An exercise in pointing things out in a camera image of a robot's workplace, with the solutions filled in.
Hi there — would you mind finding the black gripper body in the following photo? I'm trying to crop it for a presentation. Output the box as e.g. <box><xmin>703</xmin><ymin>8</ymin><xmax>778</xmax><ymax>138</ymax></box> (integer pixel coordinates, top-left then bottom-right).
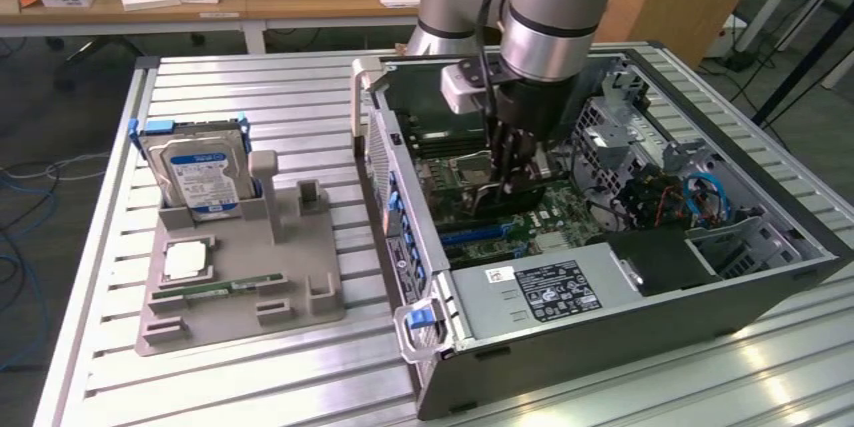
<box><xmin>496</xmin><ymin>77</ymin><xmax>583</xmax><ymax>143</ymax></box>

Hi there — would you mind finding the green graphics card black fan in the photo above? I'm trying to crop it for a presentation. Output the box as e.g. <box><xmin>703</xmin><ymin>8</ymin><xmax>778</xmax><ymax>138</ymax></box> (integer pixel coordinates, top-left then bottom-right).
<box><xmin>459</xmin><ymin>177</ymin><xmax>547</xmax><ymax>223</ymax></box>

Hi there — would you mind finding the open metal socket cover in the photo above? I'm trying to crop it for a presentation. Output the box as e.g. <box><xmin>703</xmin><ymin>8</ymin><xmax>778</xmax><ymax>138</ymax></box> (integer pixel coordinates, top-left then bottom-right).
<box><xmin>532</xmin><ymin>142</ymin><xmax>559</xmax><ymax>181</ymax></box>

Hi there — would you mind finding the CPU socket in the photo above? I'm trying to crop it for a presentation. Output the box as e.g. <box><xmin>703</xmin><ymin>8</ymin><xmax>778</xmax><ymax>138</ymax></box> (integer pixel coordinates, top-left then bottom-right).
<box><xmin>450</xmin><ymin>152</ymin><xmax>496</xmax><ymax>187</ymax></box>

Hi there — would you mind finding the metal drive cage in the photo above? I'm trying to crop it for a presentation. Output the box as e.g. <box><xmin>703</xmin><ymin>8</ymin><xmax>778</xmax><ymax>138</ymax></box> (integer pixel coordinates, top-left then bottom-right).
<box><xmin>570</xmin><ymin>59</ymin><xmax>668</xmax><ymax>198</ymax></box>

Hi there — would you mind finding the green motherboard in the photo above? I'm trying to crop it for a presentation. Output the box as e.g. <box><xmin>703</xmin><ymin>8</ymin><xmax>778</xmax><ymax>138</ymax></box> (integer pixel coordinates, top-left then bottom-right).
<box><xmin>399</xmin><ymin>114</ymin><xmax>602</xmax><ymax>268</ymax></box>

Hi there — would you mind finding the silver chipset heatsink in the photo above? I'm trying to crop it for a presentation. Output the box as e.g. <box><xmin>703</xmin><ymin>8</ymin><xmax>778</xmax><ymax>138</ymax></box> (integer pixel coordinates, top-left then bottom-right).
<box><xmin>530</xmin><ymin>234</ymin><xmax>568</xmax><ymax>253</ymax></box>

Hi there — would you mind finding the grey power supply unit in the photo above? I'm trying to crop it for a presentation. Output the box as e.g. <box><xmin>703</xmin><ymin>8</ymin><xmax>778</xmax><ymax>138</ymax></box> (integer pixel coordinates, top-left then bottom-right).
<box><xmin>444</xmin><ymin>241</ymin><xmax>646</xmax><ymax>343</ymax></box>

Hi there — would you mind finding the white floor cabinet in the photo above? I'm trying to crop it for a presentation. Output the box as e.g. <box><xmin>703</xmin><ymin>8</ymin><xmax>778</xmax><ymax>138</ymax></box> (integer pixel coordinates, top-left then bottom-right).
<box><xmin>704</xmin><ymin>14</ymin><xmax>747</xmax><ymax>62</ymax></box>

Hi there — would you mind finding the wooden cabinet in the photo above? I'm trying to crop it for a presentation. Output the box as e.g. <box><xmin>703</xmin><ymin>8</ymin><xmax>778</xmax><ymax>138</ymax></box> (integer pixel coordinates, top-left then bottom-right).
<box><xmin>590</xmin><ymin>0</ymin><xmax>775</xmax><ymax>69</ymax></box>

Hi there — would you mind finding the black tripod stand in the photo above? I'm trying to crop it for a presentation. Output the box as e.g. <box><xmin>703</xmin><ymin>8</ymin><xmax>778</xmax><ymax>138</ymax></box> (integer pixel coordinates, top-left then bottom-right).
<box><xmin>753</xmin><ymin>0</ymin><xmax>854</xmax><ymax>127</ymax></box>

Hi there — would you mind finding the black open PC case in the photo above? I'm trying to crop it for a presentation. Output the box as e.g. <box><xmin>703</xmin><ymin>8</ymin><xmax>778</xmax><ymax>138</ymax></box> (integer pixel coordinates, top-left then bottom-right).
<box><xmin>351</xmin><ymin>41</ymin><xmax>843</xmax><ymax>422</ymax></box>

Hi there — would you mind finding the grey metal disk bay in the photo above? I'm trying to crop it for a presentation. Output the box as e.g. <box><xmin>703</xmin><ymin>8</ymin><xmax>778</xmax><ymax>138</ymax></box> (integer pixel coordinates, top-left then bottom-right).
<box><xmin>686</xmin><ymin>214</ymin><xmax>802</xmax><ymax>281</ymax></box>

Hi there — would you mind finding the hard disk in blue caddy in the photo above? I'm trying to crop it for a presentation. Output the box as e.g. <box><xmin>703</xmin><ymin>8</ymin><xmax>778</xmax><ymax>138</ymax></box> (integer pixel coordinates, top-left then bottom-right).
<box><xmin>125</xmin><ymin>114</ymin><xmax>253</xmax><ymax>222</ymax></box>

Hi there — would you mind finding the green RAM stick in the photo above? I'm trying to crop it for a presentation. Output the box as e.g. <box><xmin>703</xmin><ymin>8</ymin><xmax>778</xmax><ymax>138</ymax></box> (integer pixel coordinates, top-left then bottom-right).
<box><xmin>151</xmin><ymin>272</ymin><xmax>286</xmax><ymax>301</ymax></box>

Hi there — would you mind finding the grey plastic parts rack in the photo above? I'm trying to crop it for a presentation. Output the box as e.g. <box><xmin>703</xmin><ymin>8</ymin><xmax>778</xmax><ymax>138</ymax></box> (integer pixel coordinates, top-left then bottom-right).
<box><xmin>135</xmin><ymin>149</ymin><xmax>348</xmax><ymax>359</ymax></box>

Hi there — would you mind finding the silver CPU chip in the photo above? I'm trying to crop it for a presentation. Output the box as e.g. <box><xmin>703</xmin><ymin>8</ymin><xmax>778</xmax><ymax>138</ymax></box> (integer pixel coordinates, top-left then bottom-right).
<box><xmin>163</xmin><ymin>242</ymin><xmax>207</xmax><ymax>282</ymax></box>

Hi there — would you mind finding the black office chair base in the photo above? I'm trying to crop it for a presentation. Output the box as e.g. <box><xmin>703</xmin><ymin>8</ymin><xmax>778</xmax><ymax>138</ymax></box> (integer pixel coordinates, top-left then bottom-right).
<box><xmin>49</xmin><ymin>36</ymin><xmax>145</xmax><ymax>93</ymax></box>

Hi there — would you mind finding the wooden desk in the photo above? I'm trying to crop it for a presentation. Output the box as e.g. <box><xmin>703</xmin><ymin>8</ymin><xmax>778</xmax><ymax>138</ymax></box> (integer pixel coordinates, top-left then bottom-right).
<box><xmin>0</xmin><ymin>0</ymin><xmax>610</xmax><ymax>56</ymax></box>

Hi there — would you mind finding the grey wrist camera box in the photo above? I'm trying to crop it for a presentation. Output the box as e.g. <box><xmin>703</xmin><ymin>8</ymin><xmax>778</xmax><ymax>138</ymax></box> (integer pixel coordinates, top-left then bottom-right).
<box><xmin>439</xmin><ymin>60</ymin><xmax>508</xmax><ymax>117</ymax></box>

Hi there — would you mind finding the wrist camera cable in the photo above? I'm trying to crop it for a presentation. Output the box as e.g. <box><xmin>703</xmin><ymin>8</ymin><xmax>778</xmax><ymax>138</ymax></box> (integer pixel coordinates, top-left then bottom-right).
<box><xmin>475</xmin><ymin>0</ymin><xmax>523</xmax><ymax>121</ymax></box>

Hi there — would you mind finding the black wire bundle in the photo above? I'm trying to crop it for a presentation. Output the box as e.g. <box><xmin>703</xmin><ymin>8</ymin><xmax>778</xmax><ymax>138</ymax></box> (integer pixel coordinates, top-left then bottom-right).
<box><xmin>610</xmin><ymin>174</ymin><xmax>688</xmax><ymax>231</ymax></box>

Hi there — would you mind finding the blue wire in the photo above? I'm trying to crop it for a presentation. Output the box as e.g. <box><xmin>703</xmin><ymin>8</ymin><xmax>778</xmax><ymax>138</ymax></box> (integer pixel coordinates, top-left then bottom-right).
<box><xmin>683</xmin><ymin>171</ymin><xmax>735</xmax><ymax>228</ymax></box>

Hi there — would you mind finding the white floor cable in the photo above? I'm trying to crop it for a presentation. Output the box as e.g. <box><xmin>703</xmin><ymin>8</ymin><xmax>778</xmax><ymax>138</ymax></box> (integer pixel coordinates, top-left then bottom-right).
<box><xmin>0</xmin><ymin>149</ymin><xmax>108</xmax><ymax>181</ymax></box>

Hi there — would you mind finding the blue floor cable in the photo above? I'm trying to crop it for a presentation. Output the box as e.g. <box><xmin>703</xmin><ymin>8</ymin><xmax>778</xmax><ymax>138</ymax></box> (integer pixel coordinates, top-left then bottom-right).
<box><xmin>0</xmin><ymin>171</ymin><xmax>55</xmax><ymax>373</ymax></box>

